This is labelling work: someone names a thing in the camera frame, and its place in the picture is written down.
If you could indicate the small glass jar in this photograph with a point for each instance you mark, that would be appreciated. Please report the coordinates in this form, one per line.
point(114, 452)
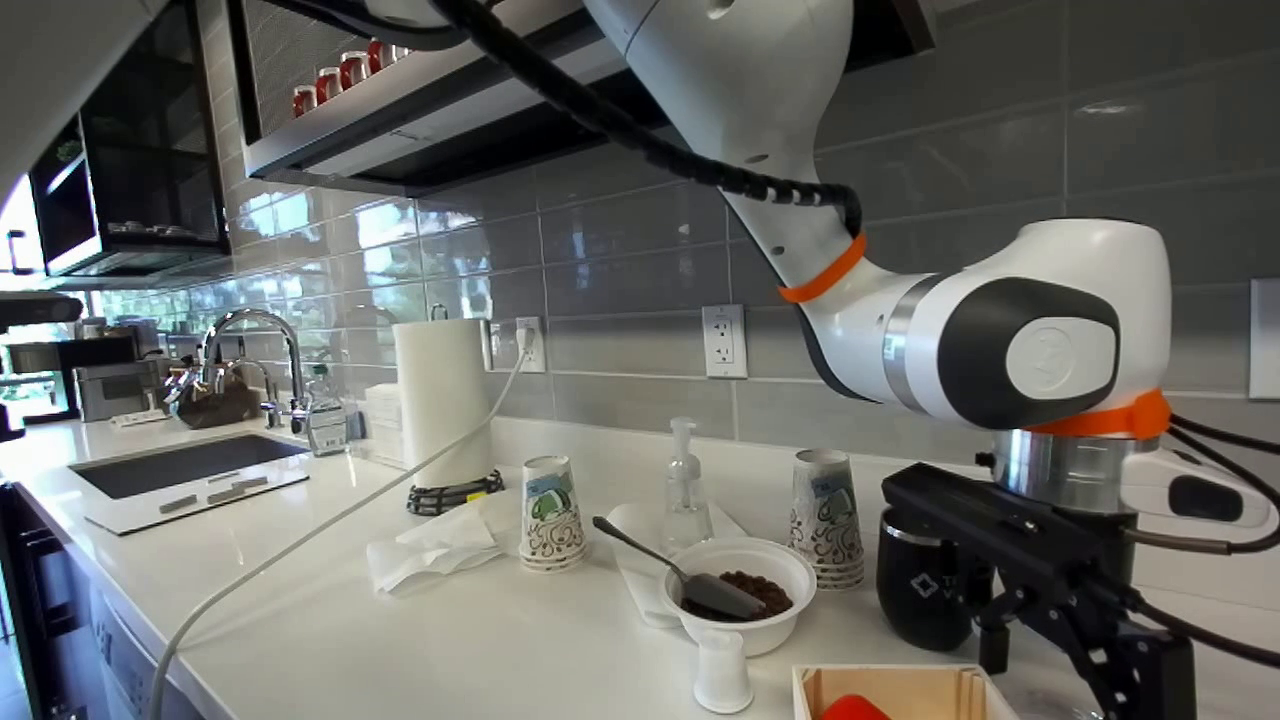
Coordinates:
point(334, 431)

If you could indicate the white wall switch plate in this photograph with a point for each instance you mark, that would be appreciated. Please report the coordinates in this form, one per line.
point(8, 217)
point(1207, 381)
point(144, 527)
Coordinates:
point(1264, 341)

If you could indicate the printed paper cup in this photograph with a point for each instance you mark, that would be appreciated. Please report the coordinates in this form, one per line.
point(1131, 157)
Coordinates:
point(824, 522)
point(550, 512)

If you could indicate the white wall outlet with plug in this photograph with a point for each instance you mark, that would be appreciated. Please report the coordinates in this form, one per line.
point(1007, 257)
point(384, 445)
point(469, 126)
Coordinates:
point(522, 347)

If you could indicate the white bowl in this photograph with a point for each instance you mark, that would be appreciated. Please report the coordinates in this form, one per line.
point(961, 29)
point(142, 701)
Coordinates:
point(760, 634)

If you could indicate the light wooden box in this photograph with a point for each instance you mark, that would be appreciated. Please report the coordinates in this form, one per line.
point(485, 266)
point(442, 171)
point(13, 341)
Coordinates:
point(923, 685)

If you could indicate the black wall cabinet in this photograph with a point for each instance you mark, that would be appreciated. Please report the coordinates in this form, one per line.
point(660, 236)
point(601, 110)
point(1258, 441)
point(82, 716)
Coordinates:
point(144, 163)

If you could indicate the black countertop appliance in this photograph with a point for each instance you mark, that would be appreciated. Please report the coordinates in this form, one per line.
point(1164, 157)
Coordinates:
point(65, 365)

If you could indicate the chrome kitchen faucet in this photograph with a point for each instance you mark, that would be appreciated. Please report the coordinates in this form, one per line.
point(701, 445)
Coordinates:
point(284, 360)

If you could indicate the brown coffee grounds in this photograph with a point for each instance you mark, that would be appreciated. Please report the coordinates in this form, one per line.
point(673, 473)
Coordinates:
point(764, 589)

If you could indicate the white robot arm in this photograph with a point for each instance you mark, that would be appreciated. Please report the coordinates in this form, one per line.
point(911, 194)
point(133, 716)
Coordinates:
point(1064, 266)

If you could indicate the black spoon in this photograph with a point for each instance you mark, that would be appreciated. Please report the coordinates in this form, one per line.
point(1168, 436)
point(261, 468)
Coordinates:
point(721, 596)

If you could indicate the red and white cup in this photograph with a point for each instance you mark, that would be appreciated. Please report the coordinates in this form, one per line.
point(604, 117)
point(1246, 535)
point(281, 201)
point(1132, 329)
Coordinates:
point(355, 73)
point(301, 103)
point(377, 56)
point(324, 84)

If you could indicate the crumpled white paper towel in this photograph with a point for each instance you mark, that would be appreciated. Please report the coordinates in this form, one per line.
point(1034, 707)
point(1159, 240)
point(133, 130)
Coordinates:
point(427, 549)

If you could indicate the dark lower cabinet front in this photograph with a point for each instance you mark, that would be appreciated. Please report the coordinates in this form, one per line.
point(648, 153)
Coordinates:
point(55, 624)

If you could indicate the steel range hood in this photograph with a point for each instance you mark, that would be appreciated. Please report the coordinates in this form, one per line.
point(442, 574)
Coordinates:
point(442, 120)

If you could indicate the clear soap dispenser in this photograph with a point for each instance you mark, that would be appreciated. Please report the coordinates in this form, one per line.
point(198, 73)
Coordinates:
point(686, 501)

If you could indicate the brown dish sponge holder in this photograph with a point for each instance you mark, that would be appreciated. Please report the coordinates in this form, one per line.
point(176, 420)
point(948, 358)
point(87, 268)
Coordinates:
point(215, 400)

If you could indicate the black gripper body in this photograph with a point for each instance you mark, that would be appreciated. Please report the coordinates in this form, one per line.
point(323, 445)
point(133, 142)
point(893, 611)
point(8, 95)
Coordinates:
point(1082, 574)

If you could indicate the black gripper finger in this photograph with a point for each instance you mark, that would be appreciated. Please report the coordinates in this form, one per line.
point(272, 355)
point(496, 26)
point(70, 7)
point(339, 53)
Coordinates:
point(1132, 672)
point(995, 639)

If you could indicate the dark kitchen sink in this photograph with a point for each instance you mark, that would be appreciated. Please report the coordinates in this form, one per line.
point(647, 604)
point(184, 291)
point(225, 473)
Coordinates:
point(184, 465)

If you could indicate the red block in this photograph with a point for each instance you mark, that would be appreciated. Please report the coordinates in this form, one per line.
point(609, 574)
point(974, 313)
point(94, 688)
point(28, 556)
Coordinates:
point(854, 708)

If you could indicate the white paper towel roll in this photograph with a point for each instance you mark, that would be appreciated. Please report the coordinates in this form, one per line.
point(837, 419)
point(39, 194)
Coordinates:
point(442, 400)

